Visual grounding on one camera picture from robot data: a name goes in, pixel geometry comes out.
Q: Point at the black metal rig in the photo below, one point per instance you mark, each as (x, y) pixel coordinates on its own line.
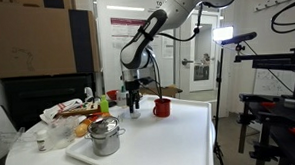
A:
(282, 113)

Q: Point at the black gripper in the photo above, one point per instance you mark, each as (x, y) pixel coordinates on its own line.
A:
(133, 86)

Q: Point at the clear plastic container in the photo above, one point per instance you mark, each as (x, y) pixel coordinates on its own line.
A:
(9, 137)

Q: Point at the yellow bread roll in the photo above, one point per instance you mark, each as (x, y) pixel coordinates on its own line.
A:
(81, 130)

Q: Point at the white plastic tray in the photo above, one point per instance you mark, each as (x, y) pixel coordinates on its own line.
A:
(163, 142)

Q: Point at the steel pot with lid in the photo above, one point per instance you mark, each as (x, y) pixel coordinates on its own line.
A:
(106, 141)

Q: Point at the orange bread roll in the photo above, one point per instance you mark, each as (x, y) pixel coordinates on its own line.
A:
(87, 121)

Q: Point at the black stereo camera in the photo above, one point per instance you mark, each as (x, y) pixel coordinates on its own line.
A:
(239, 38)

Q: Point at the white door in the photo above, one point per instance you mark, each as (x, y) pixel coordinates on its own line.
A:
(208, 33)

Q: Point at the red bowl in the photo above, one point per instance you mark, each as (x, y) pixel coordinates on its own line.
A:
(112, 94)

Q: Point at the black light stand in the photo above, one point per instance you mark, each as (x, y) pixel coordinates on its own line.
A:
(218, 89)

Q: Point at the white pill bottle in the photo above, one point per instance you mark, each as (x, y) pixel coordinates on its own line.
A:
(41, 141)

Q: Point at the clear plastic bag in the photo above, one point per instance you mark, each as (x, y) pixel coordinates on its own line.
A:
(63, 133)

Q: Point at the wooden toy board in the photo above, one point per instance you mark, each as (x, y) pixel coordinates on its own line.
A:
(80, 111)

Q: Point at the bright studio light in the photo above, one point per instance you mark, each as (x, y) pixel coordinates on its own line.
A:
(223, 33)

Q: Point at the black cabinet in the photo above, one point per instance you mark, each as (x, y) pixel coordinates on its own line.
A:
(48, 97)

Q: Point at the green plastic bottle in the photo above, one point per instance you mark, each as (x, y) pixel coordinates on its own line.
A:
(104, 105)

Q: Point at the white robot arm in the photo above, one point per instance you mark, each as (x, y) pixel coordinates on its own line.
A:
(171, 11)

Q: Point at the large cardboard box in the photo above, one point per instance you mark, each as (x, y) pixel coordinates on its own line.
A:
(29, 41)

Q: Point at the red mug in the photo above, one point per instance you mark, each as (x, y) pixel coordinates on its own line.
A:
(162, 109)

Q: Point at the white cloth towel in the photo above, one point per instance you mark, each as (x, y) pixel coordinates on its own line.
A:
(57, 111)

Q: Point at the white wall poster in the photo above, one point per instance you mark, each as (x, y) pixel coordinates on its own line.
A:
(123, 31)

